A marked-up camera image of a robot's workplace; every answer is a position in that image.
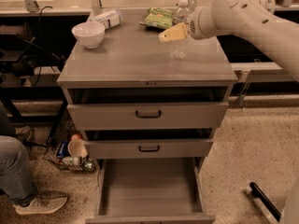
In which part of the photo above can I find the grey drawer cabinet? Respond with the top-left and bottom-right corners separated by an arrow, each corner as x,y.
56,7 -> 239,224

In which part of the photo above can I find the wire basket on floor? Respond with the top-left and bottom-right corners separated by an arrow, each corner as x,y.
44,133 -> 95,173

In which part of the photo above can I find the grey top drawer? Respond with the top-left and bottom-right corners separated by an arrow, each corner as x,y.
67,87 -> 227,131

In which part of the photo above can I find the white wrapped package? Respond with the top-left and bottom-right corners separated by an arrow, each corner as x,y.
89,9 -> 122,30

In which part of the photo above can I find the beige cup in basket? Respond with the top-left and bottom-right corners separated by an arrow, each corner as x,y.
68,139 -> 88,158

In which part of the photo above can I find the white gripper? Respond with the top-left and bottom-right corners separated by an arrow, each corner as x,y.
159,7 -> 218,43

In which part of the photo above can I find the grey bottom drawer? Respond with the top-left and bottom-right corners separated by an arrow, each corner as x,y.
85,158 -> 215,224

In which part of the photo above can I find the grey middle drawer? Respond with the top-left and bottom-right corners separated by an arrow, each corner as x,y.
84,129 -> 213,159

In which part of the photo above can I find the black cable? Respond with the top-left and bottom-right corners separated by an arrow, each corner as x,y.
21,6 -> 54,88

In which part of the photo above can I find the person leg in jeans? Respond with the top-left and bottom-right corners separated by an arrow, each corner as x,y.
0,107 -> 37,207

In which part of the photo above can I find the green snack bag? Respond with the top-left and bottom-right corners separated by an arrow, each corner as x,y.
140,7 -> 173,30

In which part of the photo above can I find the grey drawer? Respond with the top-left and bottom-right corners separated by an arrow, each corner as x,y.
85,158 -> 215,224
84,129 -> 213,159
67,87 -> 227,131

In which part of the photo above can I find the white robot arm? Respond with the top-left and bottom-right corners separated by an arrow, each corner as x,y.
159,0 -> 299,81

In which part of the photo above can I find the grey knit sneaker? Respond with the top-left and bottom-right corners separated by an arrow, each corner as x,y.
14,190 -> 68,216

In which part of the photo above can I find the clear plastic water bottle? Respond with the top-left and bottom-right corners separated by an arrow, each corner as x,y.
170,0 -> 190,60

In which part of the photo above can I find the blue can in basket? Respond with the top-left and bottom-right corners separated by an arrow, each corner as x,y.
56,141 -> 68,159

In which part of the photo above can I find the white ceramic bowl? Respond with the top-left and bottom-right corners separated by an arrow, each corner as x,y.
72,21 -> 106,49

